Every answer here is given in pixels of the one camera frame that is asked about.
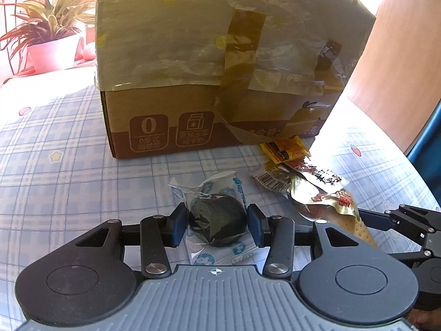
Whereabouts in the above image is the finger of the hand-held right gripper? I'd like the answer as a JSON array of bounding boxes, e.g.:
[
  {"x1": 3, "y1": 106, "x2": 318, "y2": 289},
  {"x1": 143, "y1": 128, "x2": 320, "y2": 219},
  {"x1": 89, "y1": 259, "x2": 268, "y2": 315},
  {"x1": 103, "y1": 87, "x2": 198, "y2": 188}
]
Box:
[
  {"x1": 357, "y1": 204, "x2": 441, "y2": 249},
  {"x1": 380, "y1": 252, "x2": 428, "y2": 267}
]

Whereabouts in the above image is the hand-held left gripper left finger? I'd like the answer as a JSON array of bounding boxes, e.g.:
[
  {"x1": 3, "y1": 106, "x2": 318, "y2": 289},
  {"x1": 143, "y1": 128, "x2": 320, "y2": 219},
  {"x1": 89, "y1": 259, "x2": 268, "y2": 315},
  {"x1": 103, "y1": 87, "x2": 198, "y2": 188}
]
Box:
[{"x1": 73, "y1": 202, "x2": 191, "y2": 280}]

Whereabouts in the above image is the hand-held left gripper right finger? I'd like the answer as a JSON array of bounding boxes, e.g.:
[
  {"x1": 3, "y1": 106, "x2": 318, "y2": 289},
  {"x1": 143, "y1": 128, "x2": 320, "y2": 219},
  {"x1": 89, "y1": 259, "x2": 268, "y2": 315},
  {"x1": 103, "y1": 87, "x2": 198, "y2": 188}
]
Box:
[{"x1": 247, "y1": 203, "x2": 370, "y2": 280}]

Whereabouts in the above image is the black snack ball clear packet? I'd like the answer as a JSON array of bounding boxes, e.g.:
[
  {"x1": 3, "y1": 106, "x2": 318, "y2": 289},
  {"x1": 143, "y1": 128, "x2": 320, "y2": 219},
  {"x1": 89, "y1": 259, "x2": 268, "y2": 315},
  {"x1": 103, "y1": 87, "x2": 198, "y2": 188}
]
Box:
[{"x1": 168, "y1": 170, "x2": 266, "y2": 266}]

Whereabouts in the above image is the gold red snack packet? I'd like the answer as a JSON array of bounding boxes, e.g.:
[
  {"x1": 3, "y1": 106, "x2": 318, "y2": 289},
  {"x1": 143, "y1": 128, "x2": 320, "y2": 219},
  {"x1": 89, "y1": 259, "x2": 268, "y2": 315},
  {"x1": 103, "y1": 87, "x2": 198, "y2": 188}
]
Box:
[{"x1": 287, "y1": 157, "x2": 378, "y2": 249}]

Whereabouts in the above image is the taped brown cardboard box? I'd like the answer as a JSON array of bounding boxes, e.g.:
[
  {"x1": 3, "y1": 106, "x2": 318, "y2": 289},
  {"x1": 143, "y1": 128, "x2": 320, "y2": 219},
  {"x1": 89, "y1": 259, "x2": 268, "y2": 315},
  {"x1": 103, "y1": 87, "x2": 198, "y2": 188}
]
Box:
[{"x1": 94, "y1": 0, "x2": 378, "y2": 161}]

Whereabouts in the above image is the person's right hand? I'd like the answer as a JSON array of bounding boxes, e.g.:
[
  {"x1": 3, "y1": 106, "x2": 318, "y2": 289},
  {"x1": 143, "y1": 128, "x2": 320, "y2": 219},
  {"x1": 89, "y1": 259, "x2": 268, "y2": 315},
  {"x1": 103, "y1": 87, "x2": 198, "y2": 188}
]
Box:
[{"x1": 406, "y1": 311, "x2": 441, "y2": 331}]

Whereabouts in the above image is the brown barcode snack packet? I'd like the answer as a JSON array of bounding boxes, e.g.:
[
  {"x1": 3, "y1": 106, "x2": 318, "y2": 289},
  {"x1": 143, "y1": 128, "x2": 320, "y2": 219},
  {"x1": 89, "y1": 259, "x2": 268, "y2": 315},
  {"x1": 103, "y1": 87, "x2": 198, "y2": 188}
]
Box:
[{"x1": 250, "y1": 161, "x2": 293, "y2": 194}]

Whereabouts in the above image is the yellow orange snack packet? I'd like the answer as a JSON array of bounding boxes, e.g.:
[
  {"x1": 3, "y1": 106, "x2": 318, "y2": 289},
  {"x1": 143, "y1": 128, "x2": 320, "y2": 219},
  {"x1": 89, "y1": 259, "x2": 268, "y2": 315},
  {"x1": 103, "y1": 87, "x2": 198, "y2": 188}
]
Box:
[{"x1": 259, "y1": 136, "x2": 312, "y2": 163}]

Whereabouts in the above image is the dark teal board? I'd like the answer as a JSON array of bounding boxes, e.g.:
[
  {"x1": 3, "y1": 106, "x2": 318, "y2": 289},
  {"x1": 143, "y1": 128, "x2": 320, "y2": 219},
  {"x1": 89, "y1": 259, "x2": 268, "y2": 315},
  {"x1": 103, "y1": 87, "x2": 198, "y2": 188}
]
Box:
[{"x1": 403, "y1": 98, "x2": 441, "y2": 166}]

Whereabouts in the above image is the light wooden panel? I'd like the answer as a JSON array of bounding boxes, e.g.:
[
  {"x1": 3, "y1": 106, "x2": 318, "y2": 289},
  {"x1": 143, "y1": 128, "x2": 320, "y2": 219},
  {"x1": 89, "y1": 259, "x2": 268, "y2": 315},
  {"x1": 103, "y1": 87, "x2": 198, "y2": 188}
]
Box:
[{"x1": 345, "y1": 0, "x2": 441, "y2": 150}]

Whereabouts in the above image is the potted striped-leaf plant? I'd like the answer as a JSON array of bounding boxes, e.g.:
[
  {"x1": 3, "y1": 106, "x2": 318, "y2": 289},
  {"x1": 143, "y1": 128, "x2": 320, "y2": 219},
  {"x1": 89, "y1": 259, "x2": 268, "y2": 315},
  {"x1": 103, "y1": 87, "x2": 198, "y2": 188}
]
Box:
[{"x1": 0, "y1": 0, "x2": 99, "y2": 75}]

